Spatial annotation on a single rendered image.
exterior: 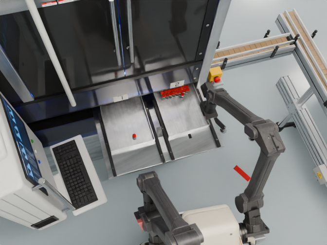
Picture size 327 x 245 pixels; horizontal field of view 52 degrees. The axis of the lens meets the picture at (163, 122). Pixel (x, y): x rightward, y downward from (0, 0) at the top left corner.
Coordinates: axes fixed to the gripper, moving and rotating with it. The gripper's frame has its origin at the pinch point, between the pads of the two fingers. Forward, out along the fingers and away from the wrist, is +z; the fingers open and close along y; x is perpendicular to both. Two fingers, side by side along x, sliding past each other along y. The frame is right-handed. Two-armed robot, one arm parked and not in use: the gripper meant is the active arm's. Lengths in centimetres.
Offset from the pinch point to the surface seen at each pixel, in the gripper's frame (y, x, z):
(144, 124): 13.0, 31.4, 20.5
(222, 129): 23, -42, 103
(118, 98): 27, 43, 7
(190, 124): 5.2, 4.6, 20.5
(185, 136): -1.7, 10.1, 20.5
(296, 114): 4, -84, 58
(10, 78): 28, 88, -34
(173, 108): 18.4, 11.2, 20.7
